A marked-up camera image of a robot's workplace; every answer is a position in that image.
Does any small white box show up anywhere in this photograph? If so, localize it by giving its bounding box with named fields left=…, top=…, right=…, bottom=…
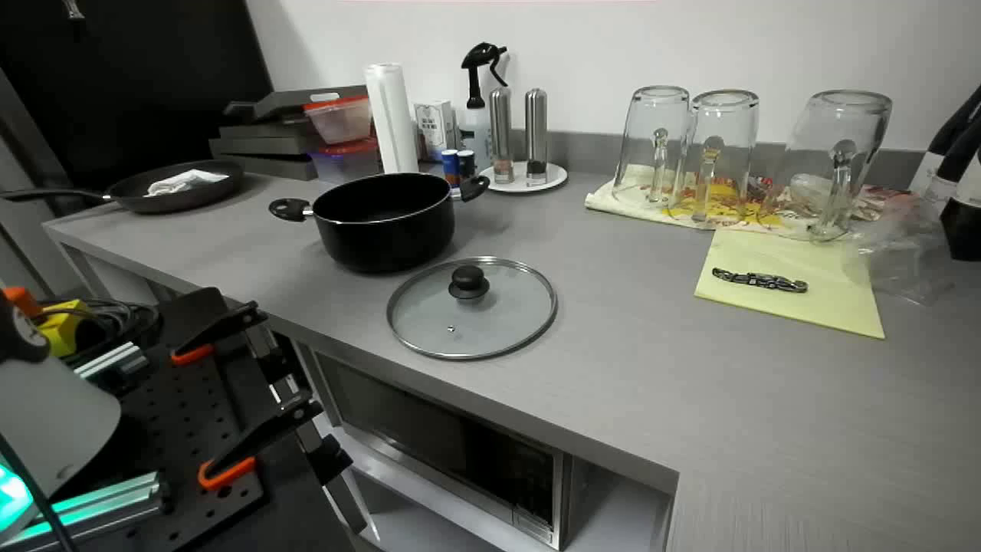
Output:
left=409, top=98, right=464, bottom=161

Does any short aluminium extrusion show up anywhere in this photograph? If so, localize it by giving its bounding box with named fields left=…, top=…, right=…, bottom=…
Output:
left=70, top=338, right=147, bottom=382

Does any colourful patterned dish towel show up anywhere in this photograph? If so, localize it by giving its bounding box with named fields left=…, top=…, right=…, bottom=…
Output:
left=581, top=161, right=923, bottom=245

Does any clear plastic container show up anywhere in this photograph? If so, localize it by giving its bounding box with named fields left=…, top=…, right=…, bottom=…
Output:
left=307, top=134, right=382, bottom=185

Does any stack of black trays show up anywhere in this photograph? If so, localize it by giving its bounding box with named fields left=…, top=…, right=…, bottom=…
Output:
left=207, top=82, right=371, bottom=185

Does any black cooking pot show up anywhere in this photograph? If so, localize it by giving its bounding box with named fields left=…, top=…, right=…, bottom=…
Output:
left=266, top=169, right=492, bottom=276

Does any spray bottle with black trigger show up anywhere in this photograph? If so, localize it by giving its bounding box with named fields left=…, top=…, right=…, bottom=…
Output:
left=454, top=39, right=513, bottom=172

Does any steel salt shaker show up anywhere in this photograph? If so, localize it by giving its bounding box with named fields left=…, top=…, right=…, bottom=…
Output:
left=485, top=85, right=517, bottom=188

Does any small white plate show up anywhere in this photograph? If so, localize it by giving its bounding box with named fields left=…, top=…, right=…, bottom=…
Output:
left=475, top=158, right=569, bottom=197

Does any plastic container with red lid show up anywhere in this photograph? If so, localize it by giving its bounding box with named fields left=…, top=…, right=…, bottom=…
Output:
left=299, top=91, right=376, bottom=146

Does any clear plastic bag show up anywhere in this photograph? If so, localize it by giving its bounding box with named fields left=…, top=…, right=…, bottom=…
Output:
left=847, top=188, right=958, bottom=311

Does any round glass pot lid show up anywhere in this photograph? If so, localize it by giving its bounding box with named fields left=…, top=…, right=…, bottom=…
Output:
left=382, top=251, right=561, bottom=365

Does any dark wine bottle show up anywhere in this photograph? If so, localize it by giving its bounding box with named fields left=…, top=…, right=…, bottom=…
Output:
left=939, top=146, right=981, bottom=263
left=923, top=109, right=981, bottom=212
left=907, top=82, right=981, bottom=197

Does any black beaded band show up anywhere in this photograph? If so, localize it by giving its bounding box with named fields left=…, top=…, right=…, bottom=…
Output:
left=707, top=263, right=811, bottom=296

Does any black pegboard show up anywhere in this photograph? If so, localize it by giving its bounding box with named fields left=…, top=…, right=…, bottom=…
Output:
left=57, top=286, right=354, bottom=552

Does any white paper towel roll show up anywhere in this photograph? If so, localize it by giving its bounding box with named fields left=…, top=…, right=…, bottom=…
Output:
left=360, top=61, right=423, bottom=176

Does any black clamp with orange tip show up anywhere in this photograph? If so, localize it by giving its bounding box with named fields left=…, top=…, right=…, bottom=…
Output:
left=197, top=395, right=324, bottom=493
left=166, top=299, right=269, bottom=369

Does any aluminium profile bar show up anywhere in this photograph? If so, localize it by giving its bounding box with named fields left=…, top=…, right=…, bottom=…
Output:
left=0, top=468, right=171, bottom=549

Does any yellow paper sheet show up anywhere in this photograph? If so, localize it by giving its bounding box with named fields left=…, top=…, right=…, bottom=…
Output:
left=693, top=225, right=888, bottom=340

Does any silver microwave oven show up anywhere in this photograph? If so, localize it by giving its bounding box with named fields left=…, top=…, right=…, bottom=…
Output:
left=295, top=340, right=569, bottom=552

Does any black frying pan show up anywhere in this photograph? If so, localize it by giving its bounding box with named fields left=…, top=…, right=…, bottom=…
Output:
left=0, top=155, right=248, bottom=217

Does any clear glass mug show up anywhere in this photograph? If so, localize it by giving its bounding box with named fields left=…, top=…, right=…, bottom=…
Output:
left=681, top=85, right=763, bottom=227
left=609, top=82, right=696, bottom=207
left=782, top=85, right=895, bottom=242

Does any steel pepper shaker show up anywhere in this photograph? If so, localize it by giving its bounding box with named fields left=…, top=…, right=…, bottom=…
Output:
left=521, top=85, right=551, bottom=179

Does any yellow tool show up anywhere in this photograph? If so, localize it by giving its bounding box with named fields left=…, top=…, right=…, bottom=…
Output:
left=37, top=296, right=96, bottom=362

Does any grey lamp shade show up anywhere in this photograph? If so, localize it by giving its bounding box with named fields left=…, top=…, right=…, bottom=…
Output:
left=0, top=349, right=125, bottom=501

